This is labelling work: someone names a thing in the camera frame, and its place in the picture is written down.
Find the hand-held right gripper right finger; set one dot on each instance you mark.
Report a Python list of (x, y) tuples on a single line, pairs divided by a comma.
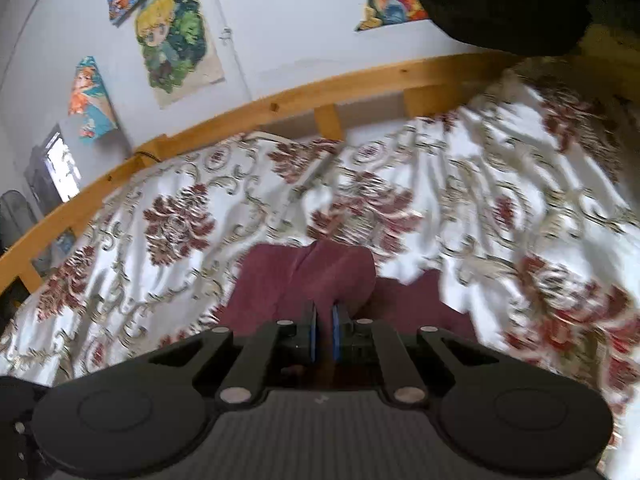
[(336, 334)]

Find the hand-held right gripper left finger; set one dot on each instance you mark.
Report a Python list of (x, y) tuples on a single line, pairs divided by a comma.
[(312, 334)]

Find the maroon sweater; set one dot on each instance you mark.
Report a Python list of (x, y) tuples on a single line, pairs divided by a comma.
[(300, 280)]

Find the floral bedspread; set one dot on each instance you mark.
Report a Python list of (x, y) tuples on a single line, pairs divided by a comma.
[(475, 200)]

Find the black mesh chair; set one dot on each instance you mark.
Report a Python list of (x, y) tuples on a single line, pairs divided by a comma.
[(15, 220)]

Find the computer monitor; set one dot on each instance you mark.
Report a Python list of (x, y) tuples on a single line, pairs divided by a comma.
[(57, 167)]

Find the dark fuzzy cloth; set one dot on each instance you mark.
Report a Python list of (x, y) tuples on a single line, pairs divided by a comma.
[(500, 0)]

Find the wooden bed frame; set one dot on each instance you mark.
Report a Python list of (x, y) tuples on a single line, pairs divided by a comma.
[(350, 87)]

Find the small blue cartoon wall poster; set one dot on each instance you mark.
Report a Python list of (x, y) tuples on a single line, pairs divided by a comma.
[(90, 100)]

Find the blond cartoon wall poster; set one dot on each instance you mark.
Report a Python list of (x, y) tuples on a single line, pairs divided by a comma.
[(175, 35)]

